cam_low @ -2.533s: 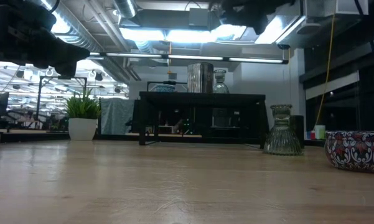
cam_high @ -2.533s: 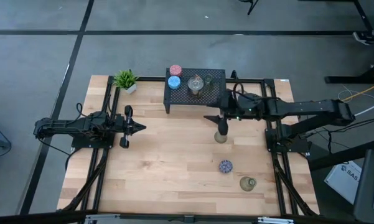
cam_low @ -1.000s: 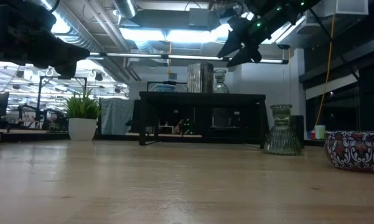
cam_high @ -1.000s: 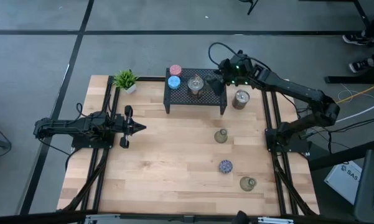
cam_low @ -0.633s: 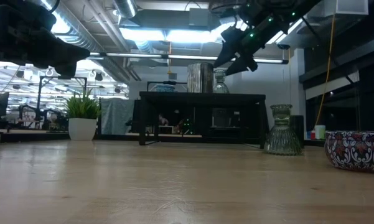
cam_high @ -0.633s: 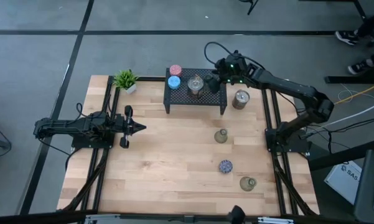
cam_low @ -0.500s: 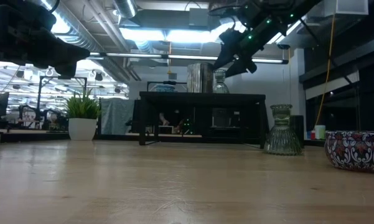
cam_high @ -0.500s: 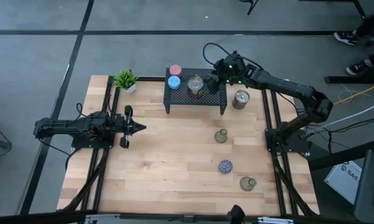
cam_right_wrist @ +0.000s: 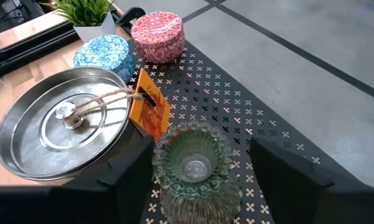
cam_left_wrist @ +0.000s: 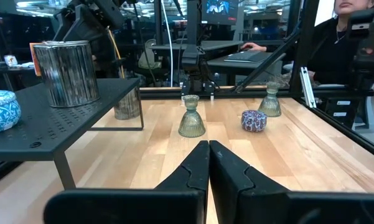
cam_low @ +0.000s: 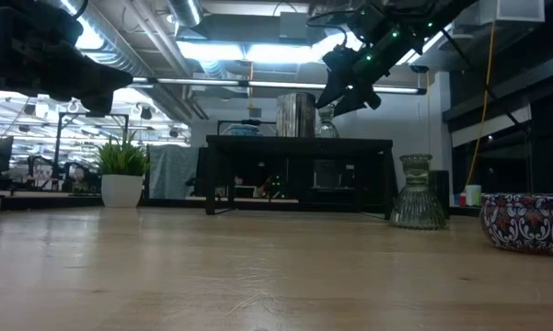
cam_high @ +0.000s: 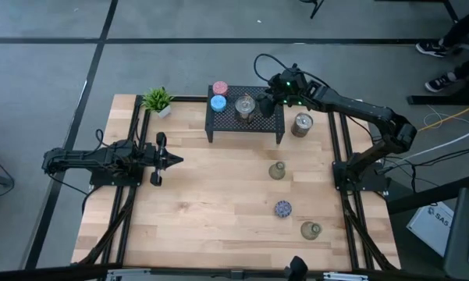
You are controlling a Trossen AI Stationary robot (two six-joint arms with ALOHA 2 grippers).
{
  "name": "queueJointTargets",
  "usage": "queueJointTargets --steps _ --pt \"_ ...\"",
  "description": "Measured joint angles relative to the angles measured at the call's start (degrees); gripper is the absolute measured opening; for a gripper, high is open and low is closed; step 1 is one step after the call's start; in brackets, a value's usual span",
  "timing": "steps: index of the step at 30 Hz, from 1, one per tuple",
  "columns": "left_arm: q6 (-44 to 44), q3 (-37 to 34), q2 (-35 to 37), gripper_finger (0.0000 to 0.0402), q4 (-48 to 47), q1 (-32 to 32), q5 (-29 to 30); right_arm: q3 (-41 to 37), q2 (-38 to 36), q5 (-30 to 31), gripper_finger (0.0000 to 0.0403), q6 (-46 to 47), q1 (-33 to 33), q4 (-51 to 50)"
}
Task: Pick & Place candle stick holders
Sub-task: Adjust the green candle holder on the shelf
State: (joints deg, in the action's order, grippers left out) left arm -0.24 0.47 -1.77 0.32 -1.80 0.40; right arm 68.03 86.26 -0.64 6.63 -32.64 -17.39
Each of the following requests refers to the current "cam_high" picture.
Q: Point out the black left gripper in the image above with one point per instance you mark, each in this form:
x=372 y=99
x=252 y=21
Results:
x=162 y=156

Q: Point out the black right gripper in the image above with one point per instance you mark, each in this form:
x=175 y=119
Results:
x=290 y=87

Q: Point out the silver candle can orange tag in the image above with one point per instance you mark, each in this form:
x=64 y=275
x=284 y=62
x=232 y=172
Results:
x=245 y=107

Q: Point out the blue patterned candle tin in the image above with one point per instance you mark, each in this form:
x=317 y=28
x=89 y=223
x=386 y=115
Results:
x=218 y=104

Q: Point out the pink patterned candle tin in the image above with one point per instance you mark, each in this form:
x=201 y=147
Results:
x=220 y=88

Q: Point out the clear ribbed glass candlestick holder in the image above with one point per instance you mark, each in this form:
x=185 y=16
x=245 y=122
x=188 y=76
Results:
x=277 y=171

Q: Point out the purple floral candle tin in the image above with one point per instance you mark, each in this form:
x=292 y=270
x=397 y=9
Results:
x=283 y=208

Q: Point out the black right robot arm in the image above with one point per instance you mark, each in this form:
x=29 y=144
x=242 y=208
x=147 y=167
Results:
x=355 y=107

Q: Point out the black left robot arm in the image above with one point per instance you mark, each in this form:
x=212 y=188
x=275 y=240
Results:
x=86 y=158

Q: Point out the black perforated metal shelf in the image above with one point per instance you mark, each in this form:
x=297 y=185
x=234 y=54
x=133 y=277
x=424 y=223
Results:
x=257 y=123

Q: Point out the green plant white pot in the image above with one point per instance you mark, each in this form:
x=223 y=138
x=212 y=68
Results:
x=157 y=99

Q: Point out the black chair base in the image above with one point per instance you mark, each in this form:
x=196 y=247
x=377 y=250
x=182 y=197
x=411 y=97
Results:
x=316 y=8

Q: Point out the silver aluminium profile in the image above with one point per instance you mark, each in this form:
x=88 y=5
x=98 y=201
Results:
x=345 y=276
x=128 y=275

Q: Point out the olive glass jar lower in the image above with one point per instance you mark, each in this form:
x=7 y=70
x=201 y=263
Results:
x=311 y=230

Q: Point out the black rounded object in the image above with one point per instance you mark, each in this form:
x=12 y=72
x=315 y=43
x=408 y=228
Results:
x=297 y=269

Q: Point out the black desk leg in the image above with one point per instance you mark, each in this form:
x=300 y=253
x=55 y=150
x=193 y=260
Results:
x=433 y=100

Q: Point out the person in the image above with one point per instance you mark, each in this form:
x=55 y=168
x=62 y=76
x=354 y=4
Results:
x=433 y=48

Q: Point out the black floor beam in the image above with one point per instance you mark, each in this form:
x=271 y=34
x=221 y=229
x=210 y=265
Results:
x=421 y=198

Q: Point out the white cardboard box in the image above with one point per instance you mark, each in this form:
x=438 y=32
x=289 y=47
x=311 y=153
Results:
x=431 y=228

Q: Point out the dark grey laptop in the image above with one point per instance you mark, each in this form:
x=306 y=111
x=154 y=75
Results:
x=462 y=234

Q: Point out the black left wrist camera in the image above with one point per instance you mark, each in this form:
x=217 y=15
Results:
x=149 y=156

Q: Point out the black aluminium table frame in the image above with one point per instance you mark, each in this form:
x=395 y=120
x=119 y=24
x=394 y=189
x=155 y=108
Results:
x=187 y=98

